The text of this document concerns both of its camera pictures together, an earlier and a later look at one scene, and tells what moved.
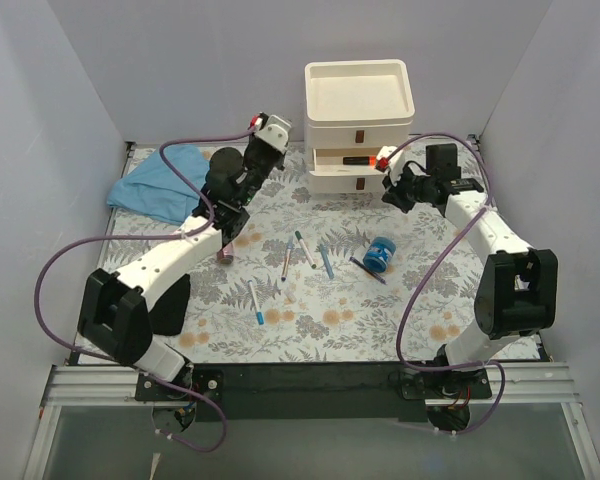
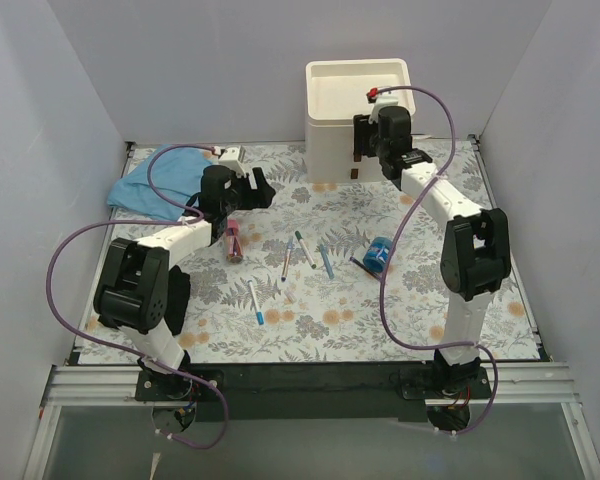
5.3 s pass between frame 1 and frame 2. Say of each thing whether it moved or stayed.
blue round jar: stayed
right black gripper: moved
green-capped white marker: stayed
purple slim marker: stayed
